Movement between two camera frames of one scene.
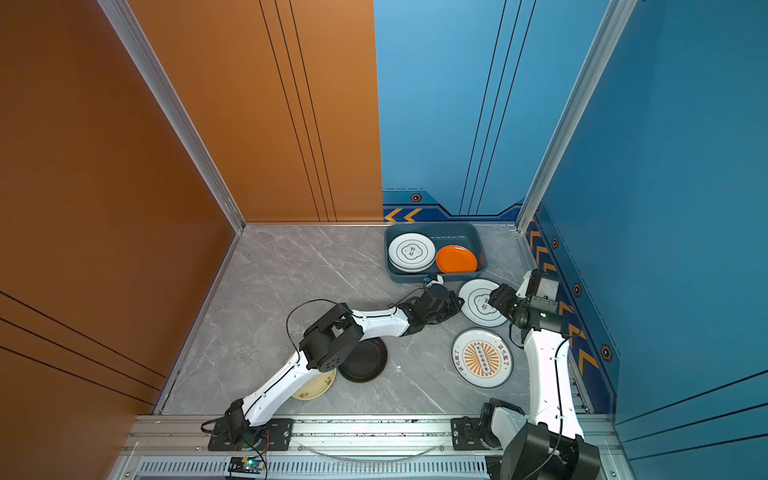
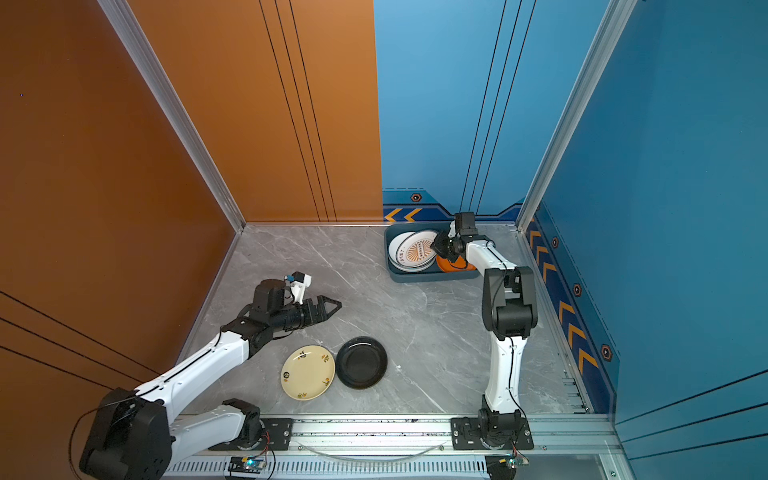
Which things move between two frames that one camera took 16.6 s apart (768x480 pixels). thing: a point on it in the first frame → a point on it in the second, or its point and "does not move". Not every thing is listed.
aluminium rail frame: [175, 448] does not move
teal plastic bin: [442, 234] does not move
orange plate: [453, 259] does not move
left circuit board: [247, 464] does not move
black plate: [366, 362] does not move
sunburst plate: [482, 358] → [414, 250]
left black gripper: [454, 307] → [321, 315]
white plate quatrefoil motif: [476, 295] → [392, 248]
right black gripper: [501, 298] → [438, 246]
